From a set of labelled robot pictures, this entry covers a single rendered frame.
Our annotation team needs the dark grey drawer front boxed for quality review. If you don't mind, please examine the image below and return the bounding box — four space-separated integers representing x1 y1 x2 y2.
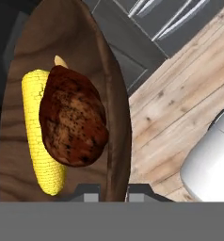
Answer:
113 0 224 59

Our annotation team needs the yellow corn cob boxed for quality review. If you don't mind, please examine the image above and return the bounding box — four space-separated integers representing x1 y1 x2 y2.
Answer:
21 55 70 197

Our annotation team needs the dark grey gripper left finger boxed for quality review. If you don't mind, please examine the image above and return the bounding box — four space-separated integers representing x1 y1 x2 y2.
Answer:
57 183 103 202

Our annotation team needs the brown wooden bowl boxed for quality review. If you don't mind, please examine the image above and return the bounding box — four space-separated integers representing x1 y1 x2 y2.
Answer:
0 0 133 202

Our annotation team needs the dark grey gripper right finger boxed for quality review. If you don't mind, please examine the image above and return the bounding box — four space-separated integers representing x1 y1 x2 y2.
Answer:
126 184 175 202

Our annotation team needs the brown grilled steak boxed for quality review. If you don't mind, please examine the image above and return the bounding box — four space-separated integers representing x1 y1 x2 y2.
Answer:
38 64 110 169

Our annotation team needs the silver bar handle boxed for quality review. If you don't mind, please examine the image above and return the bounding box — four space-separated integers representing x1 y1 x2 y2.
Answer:
127 0 165 19
151 0 210 42

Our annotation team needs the white rounded object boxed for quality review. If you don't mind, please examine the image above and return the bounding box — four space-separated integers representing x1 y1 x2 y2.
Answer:
180 103 224 202

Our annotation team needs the dark grey cupboard door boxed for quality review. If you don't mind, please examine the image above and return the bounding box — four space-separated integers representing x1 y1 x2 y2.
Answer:
90 0 168 97

